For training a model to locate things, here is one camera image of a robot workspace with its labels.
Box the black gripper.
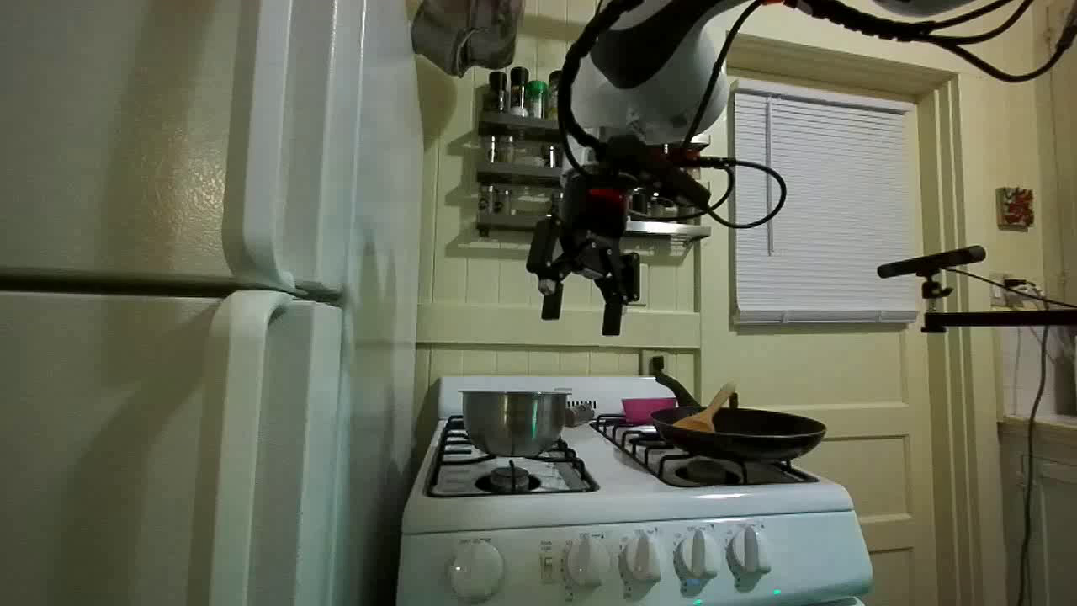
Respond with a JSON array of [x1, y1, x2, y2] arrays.
[[524, 164, 647, 342]]

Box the black frying pan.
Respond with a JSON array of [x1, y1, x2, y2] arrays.
[[650, 371, 832, 469]]

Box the pink bowl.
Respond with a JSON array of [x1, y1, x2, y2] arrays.
[[620, 393, 680, 427]]

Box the stainless steel pot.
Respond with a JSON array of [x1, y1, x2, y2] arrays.
[[457, 389, 575, 462]]

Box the black burner grate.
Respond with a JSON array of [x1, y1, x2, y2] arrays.
[[591, 411, 823, 491], [425, 411, 603, 503]]

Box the white gas stove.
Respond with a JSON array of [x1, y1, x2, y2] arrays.
[[394, 375, 879, 606]]

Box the dark spice jar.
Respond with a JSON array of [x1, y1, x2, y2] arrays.
[[510, 64, 533, 123], [485, 68, 512, 118]]

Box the white stove knob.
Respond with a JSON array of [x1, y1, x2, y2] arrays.
[[616, 528, 666, 600], [444, 539, 510, 606], [560, 531, 610, 600], [723, 523, 777, 593], [675, 527, 723, 595]]

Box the white window blind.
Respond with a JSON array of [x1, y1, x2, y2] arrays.
[[726, 81, 925, 330]]

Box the grey folded cloth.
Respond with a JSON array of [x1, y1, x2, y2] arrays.
[[407, 0, 524, 81]]

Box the cream panelled door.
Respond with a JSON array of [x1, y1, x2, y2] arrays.
[[697, 31, 982, 606]]

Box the white refrigerator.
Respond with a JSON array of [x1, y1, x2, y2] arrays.
[[0, 0, 429, 606]]

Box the white side cabinet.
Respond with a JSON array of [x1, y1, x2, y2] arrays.
[[997, 411, 1077, 606]]

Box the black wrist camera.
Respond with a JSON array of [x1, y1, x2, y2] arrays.
[[629, 164, 717, 221]]

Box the metal wall spice rack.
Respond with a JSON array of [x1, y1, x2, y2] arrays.
[[475, 105, 715, 245]]

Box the black looped gripper cable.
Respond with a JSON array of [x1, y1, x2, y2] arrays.
[[671, 151, 793, 235]]

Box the white freezer door handle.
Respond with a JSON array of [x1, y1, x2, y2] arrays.
[[219, 0, 370, 301]]

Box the black bar stereo camera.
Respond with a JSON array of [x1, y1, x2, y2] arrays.
[[877, 242, 992, 284]]

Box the white fridge door handle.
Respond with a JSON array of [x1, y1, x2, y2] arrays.
[[204, 288, 348, 606]]

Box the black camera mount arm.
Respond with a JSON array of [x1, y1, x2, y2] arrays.
[[916, 273, 1077, 336]]

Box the orange wall plaque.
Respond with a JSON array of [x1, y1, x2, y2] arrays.
[[992, 181, 1041, 235]]

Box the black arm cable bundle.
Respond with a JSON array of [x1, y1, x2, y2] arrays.
[[726, 0, 1077, 88]]

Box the black hanging cable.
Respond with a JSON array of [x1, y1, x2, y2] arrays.
[[1009, 322, 1053, 606]]

